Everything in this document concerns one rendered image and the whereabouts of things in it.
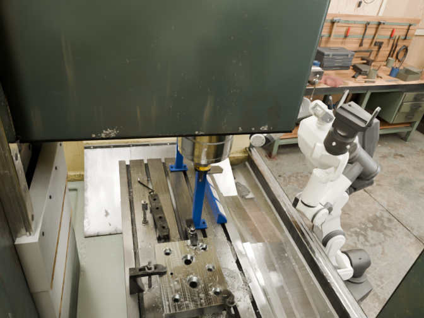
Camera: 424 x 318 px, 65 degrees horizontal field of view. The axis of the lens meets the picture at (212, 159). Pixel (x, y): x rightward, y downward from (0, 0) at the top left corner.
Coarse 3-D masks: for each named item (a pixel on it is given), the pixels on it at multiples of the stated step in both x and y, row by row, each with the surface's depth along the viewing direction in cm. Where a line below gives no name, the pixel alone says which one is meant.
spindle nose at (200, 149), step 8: (200, 136) 87; (208, 136) 86; (216, 136) 87; (224, 136) 88; (232, 136) 92; (184, 144) 91; (192, 144) 89; (200, 144) 88; (208, 144) 88; (216, 144) 88; (224, 144) 90; (184, 152) 92; (192, 152) 90; (200, 152) 89; (208, 152) 89; (216, 152) 90; (224, 152) 92; (192, 160) 92; (200, 160) 91; (208, 160) 91; (216, 160) 92
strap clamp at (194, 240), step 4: (188, 220) 137; (192, 220) 138; (184, 224) 139; (188, 224) 136; (192, 224) 130; (184, 228) 140; (188, 228) 134; (192, 228) 131; (184, 232) 140; (188, 232) 132; (192, 232) 132; (196, 232) 133; (184, 236) 141; (188, 236) 132; (192, 236) 131; (196, 236) 131; (192, 240) 130; (196, 240) 130; (192, 244) 129; (196, 244) 129
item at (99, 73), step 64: (0, 0) 55; (64, 0) 57; (128, 0) 59; (192, 0) 62; (256, 0) 65; (320, 0) 68; (0, 64) 60; (64, 64) 63; (128, 64) 66; (192, 64) 69; (256, 64) 73; (64, 128) 70; (128, 128) 74; (192, 128) 78; (256, 128) 83
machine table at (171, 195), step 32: (160, 160) 190; (128, 192) 164; (160, 192) 167; (192, 192) 170; (128, 224) 147; (224, 224) 154; (128, 256) 133; (224, 256) 138; (128, 288) 121; (256, 288) 127
